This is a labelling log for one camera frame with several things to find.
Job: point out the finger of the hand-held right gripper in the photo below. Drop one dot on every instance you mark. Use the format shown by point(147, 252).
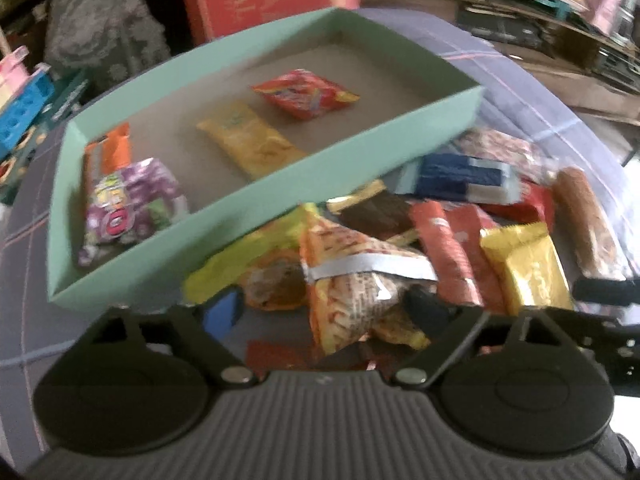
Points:
point(612, 347)
point(607, 291)

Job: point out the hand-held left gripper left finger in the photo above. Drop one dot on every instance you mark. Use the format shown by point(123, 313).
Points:
point(225, 312)

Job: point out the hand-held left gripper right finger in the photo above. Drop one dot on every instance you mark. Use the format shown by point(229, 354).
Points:
point(425, 307)

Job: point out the small yellow snack packet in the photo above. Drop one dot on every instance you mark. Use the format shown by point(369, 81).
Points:
point(400, 332)

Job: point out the yellow-green snack packet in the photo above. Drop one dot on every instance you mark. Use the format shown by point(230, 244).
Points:
point(230, 265)

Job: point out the orange-red slim snack packet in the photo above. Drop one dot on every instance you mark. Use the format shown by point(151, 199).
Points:
point(480, 250)
point(442, 255)

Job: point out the round cookie tube packet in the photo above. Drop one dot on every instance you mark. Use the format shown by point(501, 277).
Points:
point(585, 220)

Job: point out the orange silver-striped snack packet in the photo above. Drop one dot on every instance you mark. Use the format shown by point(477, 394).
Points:
point(350, 300)

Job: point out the golden yellow snack packet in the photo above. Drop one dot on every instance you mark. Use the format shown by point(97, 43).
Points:
point(530, 270)

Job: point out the teal cardboard box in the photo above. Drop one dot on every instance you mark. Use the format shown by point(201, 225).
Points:
point(250, 210)

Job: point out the dark brown snack packet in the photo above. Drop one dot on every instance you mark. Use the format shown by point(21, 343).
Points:
point(375, 212)

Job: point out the blue snack packet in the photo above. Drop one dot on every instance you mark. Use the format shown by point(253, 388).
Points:
point(457, 177)

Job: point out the purple snack packet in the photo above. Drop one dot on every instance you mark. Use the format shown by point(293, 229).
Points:
point(135, 205)

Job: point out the long yellow snack packet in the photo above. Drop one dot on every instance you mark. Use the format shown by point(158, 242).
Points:
point(250, 142)

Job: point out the pink patterned snack packet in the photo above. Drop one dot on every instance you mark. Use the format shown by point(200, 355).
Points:
point(505, 150)

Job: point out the red multicoloured print snack packet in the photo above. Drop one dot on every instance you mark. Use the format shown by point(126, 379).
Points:
point(305, 92)

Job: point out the green toy kitchen box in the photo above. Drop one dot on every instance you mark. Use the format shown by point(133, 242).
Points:
point(65, 95)

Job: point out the blue plastic toy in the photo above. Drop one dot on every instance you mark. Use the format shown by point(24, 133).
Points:
point(25, 105)

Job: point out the pile of books and papers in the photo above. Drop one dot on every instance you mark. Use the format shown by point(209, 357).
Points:
point(550, 5)

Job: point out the grey lace cloth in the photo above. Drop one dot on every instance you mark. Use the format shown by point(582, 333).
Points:
point(100, 25)

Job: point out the pink plastic toy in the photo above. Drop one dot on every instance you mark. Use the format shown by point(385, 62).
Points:
point(12, 72)

